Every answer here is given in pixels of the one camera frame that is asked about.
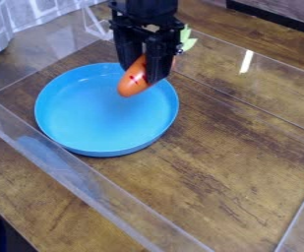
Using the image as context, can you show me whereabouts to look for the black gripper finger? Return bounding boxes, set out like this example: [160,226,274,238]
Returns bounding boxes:
[145,32,183,85]
[113,25,147,70]

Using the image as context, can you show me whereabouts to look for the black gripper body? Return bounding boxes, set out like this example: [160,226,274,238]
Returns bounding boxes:
[109,0,186,44]

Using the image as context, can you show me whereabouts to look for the orange toy carrot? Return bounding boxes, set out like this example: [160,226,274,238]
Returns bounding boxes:
[116,25,199,98]

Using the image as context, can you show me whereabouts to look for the blue round tray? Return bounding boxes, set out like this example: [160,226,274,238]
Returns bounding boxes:
[36,63,180,157]

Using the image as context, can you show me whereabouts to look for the white patterned curtain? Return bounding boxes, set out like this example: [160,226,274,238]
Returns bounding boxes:
[0,0,107,51]

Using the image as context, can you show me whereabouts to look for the black bar at top right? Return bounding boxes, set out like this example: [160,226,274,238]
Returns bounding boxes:
[227,0,304,32]

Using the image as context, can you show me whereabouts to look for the clear acrylic front barrier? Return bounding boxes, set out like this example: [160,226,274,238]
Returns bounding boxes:
[0,104,214,252]

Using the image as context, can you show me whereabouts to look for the clear acrylic corner bracket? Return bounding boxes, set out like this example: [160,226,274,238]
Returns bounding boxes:
[83,6,115,40]

